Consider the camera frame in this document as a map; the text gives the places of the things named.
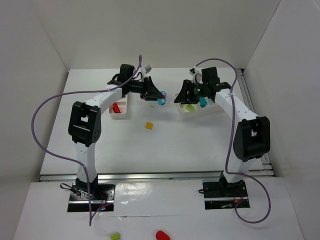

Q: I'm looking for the teal lime yellow lego cluster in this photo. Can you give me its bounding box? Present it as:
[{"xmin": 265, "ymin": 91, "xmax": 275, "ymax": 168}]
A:
[{"xmin": 157, "ymin": 91, "xmax": 167, "ymax": 106}]

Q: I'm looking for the small lime lego brick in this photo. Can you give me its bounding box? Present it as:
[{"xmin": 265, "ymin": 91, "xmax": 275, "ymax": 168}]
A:
[{"xmin": 185, "ymin": 104, "xmax": 196, "ymax": 112}]

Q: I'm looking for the long teal lego brick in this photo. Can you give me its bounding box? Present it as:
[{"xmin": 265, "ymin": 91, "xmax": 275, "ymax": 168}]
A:
[{"xmin": 199, "ymin": 97, "xmax": 208, "ymax": 106}]

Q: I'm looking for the small yellow lego brick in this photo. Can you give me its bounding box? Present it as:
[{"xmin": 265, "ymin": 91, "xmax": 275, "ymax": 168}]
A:
[{"xmin": 145, "ymin": 122, "xmax": 153, "ymax": 130}]

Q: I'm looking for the red lego brick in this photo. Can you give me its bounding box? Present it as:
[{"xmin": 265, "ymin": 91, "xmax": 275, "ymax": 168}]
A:
[{"xmin": 112, "ymin": 102, "xmax": 121, "ymax": 114}]

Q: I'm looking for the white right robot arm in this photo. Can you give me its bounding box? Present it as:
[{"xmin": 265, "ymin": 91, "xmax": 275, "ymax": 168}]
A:
[{"xmin": 174, "ymin": 67, "xmax": 271, "ymax": 197}]

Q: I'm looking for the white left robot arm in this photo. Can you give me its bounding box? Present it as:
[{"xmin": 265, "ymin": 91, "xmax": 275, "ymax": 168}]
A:
[{"xmin": 68, "ymin": 64, "xmax": 165, "ymax": 195}]

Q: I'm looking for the white left sorting tray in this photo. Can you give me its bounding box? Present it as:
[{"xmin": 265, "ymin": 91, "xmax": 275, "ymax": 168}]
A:
[{"xmin": 108, "ymin": 96, "xmax": 128, "ymax": 120}]

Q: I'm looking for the white sorting tray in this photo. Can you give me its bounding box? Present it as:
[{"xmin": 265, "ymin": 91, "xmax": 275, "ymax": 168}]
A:
[
  {"xmin": 108, "ymin": 96, "xmax": 128, "ymax": 120},
  {"xmin": 174, "ymin": 97, "xmax": 223, "ymax": 121}
]

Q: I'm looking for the white right sorting tray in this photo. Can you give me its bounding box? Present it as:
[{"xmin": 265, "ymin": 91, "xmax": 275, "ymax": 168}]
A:
[{"xmin": 174, "ymin": 97, "xmax": 223, "ymax": 121}]

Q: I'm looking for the red piece on front ledge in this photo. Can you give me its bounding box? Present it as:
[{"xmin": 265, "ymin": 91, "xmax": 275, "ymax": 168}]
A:
[{"xmin": 155, "ymin": 230, "xmax": 171, "ymax": 240}]

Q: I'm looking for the lime lego on front ledge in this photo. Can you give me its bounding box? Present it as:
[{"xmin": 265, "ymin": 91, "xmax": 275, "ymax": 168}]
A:
[{"xmin": 110, "ymin": 232, "xmax": 121, "ymax": 240}]

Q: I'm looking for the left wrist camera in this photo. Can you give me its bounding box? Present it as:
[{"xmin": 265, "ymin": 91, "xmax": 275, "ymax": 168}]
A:
[{"xmin": 141, "ymin": 64, "xmax": 152, "ymax": 74}]

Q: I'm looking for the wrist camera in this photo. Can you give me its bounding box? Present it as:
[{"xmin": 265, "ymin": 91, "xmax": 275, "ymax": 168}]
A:
[
  {"xmin": 141, "ymin": 64, "xmax": 152, "ymax": 74},
  {"xmin": 189, "ymin": 67, "xmax": 201, "ymax": 77}
]

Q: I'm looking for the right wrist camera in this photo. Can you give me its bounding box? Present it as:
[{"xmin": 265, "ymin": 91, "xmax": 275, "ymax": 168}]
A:
[{"xmin": 189, "ymin": 67, "xmax": 201, "ymax": 77}]

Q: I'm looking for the aluminium side rail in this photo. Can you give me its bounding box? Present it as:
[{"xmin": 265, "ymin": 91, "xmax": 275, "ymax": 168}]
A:
[{"xmin": 234, "ymin": 68, "xmax": 273, "ymax": 171}]

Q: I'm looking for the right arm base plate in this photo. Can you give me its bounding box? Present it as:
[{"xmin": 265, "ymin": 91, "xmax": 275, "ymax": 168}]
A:
[{"xmin": 198, "ymin": 181, "xmax": 250, "ymax": 210}]

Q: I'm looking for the aluminium front rail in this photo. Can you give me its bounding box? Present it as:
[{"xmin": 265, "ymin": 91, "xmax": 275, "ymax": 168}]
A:
[{"xmin": 38, "ymin": 170, "xmax": 275, "ymax": 183}]

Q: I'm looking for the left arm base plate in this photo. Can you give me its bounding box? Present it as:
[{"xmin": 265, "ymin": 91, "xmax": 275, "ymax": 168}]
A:
[{"xmin": 60, "ymin": 183, "xmax": 116, "ymax": 213}]

